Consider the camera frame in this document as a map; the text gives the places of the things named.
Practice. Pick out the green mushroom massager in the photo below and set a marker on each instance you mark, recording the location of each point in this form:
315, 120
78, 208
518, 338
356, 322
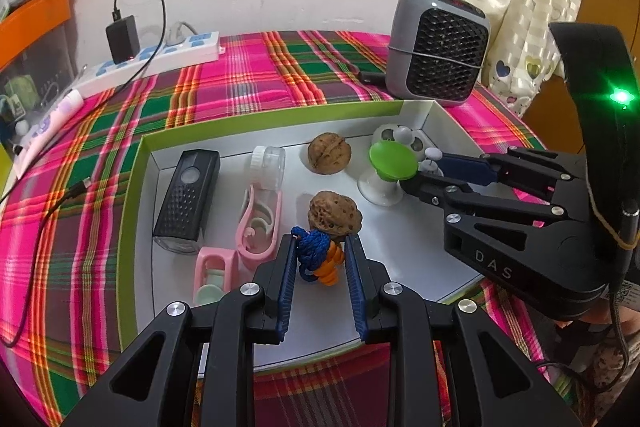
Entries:
392, 159

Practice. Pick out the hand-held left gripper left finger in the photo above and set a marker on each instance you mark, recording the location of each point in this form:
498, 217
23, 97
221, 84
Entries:
289, 292

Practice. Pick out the white power strip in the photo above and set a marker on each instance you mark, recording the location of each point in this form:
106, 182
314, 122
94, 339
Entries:
190, 49

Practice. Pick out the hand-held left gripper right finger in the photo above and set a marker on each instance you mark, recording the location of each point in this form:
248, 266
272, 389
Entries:
356, 297

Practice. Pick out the black bike light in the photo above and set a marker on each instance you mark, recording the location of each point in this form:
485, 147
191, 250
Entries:
187, 202

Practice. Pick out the green white cardboard box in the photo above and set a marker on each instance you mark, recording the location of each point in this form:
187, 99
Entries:
415, 252

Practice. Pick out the cream heart print curtain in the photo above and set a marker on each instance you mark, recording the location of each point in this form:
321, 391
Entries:
530, 7

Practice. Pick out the white pink tube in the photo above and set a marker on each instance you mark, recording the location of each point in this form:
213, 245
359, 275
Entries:
50, 127

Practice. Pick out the pink green plaid tablecloth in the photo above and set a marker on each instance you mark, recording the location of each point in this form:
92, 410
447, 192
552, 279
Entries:
250, 72

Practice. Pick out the green mug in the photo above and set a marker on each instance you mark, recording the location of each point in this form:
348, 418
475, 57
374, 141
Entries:
14, 91

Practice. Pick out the pink looped massage tool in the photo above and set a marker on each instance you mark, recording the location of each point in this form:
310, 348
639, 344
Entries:
257, 255

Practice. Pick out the clear bin with orange lid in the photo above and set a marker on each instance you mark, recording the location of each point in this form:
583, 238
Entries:
35, 19

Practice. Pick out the grey space heater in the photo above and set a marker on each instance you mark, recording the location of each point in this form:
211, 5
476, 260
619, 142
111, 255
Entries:
440, 57

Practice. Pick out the brown walnut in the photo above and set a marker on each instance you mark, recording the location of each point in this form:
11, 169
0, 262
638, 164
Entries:
327, 154
335, 214

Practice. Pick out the panda massager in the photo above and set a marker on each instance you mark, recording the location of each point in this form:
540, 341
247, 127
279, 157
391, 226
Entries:
405, 134

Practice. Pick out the black charger adapter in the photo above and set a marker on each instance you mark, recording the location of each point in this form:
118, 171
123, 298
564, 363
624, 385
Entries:
122, 39

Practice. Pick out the pink roller massager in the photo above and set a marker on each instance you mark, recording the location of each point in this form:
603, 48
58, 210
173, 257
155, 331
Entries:
216, 252

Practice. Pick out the blue orange knitted toy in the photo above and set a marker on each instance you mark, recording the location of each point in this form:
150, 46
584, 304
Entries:
312, 252

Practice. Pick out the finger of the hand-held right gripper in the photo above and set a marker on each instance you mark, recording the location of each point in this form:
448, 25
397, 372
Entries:
425, 187
465, 169

